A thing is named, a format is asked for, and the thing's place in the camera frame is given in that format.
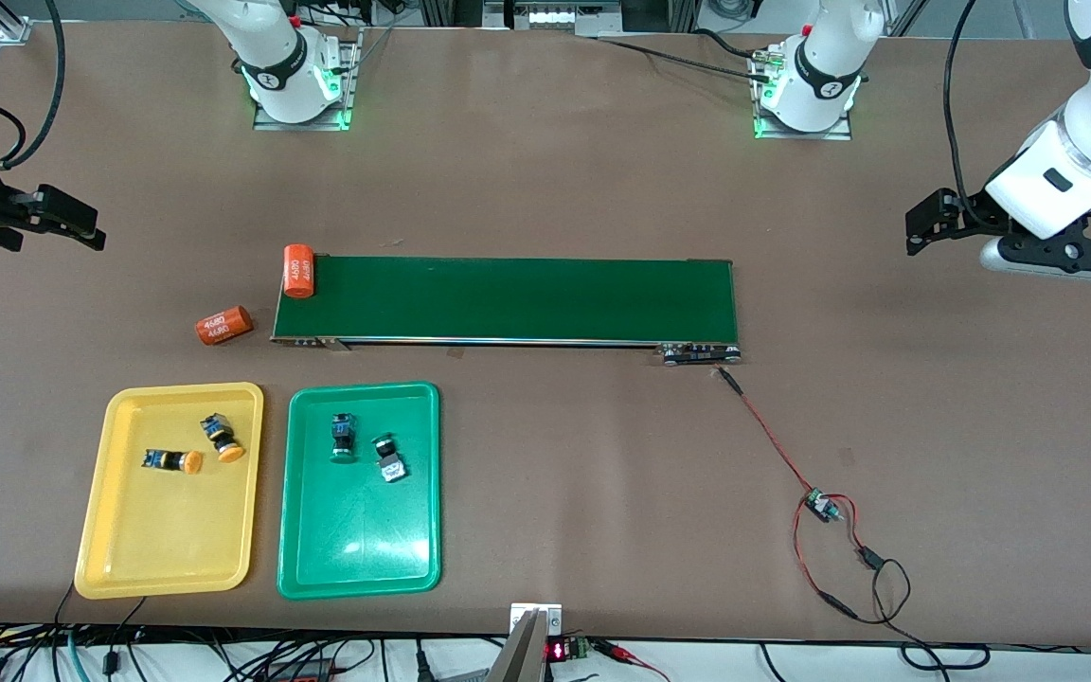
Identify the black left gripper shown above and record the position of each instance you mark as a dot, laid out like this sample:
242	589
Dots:
974	214

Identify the orange cylinder battery cell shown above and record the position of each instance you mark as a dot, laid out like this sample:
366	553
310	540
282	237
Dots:
298	271
224	325

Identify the yellow-capped push button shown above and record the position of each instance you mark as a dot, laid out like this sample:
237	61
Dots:
173	461
221	436

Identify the green-capped push button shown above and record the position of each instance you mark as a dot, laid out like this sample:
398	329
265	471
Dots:
344	436
390	459

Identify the small speed controller module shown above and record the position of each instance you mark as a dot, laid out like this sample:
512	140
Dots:
823	507

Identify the yellow plastic tray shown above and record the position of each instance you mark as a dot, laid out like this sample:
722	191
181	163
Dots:
167	530

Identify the green plastic tray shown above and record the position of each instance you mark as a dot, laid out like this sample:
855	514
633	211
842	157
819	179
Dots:
366	530

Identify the green conveyor belt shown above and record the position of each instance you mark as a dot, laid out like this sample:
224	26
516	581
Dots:
508	298

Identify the orange and black device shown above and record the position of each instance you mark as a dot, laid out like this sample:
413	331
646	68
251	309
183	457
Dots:
304	671

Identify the red clip test leads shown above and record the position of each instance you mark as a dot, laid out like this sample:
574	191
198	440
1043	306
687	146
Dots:
626	654

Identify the small red digit display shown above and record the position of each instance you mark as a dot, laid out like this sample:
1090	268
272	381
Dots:
557	651

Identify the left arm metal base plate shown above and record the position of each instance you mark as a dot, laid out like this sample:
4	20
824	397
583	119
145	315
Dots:
839	131

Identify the aluminium extrusion post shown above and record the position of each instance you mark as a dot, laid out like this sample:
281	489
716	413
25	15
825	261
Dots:
15	26

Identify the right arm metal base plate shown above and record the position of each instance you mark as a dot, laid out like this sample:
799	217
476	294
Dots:
348	95

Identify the metal frame with light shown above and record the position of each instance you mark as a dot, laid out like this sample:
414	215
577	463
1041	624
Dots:
550	17

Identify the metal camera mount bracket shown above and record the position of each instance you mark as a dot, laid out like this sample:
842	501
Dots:
531	654

